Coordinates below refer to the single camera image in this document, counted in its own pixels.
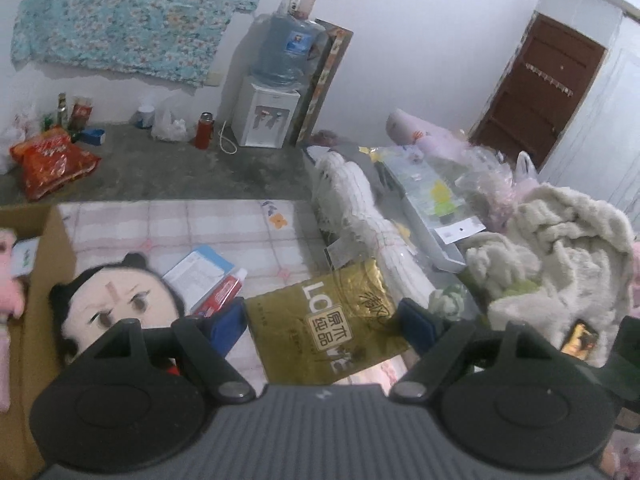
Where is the plush doll with red dress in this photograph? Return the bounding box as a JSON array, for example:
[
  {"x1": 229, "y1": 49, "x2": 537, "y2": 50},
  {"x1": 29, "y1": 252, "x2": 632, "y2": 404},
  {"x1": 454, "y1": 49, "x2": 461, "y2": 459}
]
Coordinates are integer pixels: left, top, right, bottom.
[{"x1": 49, "y1": 252, "x2": 186, "y2": 365}]

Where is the pink bunny plush toy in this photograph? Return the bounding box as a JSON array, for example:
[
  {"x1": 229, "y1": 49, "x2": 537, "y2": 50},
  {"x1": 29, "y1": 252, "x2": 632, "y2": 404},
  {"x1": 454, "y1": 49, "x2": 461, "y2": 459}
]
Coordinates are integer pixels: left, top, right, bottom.
[{"x1": 0, "y1": 229, "x2": 25, "y2": 413}]

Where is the green white cloth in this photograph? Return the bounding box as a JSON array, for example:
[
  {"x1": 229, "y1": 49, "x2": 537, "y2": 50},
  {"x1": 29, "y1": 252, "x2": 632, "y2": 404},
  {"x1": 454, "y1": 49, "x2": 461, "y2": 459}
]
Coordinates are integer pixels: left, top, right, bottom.
[{"x1": 428, "y1": 284, "x2": 482, "y2": 322}]

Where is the blue white toothpaste box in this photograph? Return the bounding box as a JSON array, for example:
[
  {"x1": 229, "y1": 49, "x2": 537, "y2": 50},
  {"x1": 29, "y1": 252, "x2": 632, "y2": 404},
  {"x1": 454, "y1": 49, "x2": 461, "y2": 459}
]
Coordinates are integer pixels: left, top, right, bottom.
[{"x1": 163, "y1": 245, "x2": 234, "y2": 312}]

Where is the gold tissue pack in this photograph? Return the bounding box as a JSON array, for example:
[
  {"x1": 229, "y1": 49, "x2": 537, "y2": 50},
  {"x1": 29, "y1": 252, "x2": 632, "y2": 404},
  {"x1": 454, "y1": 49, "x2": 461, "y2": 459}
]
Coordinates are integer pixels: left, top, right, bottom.
[{"x1": 245, "y1": 259, "x2": 409, "y2": 386}]

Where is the cream fleece blanket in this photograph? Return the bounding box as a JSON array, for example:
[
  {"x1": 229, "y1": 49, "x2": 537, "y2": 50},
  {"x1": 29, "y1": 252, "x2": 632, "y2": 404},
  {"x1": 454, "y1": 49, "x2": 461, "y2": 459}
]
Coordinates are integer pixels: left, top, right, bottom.
[{"x1": 461, "y1": 184, "x2": 634, "y2": 366}]

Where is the white crochet blanket roll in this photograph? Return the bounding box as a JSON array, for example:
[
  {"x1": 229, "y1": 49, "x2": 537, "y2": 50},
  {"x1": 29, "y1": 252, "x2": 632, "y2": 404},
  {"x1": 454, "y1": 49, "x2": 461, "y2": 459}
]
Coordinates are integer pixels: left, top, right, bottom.
[{"x1": 311, "y1": 151, "x2": 435, "y2": 308}]

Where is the clear plastic packaged item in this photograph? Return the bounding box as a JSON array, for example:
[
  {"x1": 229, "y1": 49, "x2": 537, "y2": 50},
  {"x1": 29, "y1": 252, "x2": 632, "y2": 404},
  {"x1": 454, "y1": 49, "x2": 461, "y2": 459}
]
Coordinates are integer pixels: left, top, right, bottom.
[{"x1": 375, "y1": 146, "x2": 485, "y2": 274}]

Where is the brown cardboard box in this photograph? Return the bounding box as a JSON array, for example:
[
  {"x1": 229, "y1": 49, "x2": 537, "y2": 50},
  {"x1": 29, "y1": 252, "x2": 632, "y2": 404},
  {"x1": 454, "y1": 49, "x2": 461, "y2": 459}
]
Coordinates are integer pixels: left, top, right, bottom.
[{"x1": 1, "y1": 205, "x2": 76, "y2": 479}]

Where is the white plastic bag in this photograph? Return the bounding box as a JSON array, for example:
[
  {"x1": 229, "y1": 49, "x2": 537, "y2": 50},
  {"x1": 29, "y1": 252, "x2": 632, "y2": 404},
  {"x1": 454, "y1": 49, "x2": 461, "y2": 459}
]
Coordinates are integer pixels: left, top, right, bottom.
[{"x1": 151, "y1": 107, "x2": 190, "y2": 143}]

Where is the white water dispenser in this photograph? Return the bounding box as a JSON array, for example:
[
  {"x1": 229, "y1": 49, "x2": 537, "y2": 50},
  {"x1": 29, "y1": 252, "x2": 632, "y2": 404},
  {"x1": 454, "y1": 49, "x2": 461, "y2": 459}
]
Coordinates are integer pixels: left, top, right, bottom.
[{"x1": 231, "y1": 76, "x2": 300, "y2": 148}]

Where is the white mug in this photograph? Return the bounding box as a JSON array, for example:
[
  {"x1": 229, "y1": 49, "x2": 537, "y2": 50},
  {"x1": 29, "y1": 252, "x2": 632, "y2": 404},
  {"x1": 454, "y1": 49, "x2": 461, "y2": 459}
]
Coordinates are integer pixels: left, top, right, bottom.
[{"x1": 134, "y1": 105, "x2": 155, "y2": 129}]

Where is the red snack bag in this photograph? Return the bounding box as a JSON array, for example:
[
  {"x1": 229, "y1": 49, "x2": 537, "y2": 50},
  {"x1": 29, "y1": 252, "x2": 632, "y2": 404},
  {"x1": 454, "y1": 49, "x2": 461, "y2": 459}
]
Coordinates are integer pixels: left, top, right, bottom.
[{"x1": 9, "y1": 127, "x2": 101, "y2": 202}]

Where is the red white carton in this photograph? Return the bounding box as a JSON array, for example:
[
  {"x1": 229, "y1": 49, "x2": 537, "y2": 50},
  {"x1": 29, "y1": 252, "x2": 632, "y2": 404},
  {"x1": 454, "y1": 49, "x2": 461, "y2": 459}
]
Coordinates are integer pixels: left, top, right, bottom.
[{"x1": 68, "y1": 96, "x2": 93, "y2": 133}]

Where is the brown wooden door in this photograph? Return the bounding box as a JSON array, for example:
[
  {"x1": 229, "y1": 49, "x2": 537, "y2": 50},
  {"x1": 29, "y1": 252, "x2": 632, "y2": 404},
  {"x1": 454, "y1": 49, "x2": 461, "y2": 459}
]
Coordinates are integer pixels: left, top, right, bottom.
[{"x1": 472, "y1": 14, "x2": 605, "y2": 167}]

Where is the tall patterned board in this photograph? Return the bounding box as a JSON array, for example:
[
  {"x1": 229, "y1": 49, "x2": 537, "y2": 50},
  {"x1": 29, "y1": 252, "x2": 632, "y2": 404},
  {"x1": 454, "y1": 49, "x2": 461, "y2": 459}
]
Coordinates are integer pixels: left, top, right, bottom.
[{"x1": 286, "y1": 18, "x2": 354, "y2": 146}]

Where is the teal floral wall cloth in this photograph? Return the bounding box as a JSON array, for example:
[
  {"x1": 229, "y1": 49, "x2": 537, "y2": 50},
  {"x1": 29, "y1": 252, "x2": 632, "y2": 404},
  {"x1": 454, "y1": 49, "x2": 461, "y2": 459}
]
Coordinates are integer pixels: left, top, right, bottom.
[{"x1": 11, "y1": 0, "x2": 259, "y2": 88}]

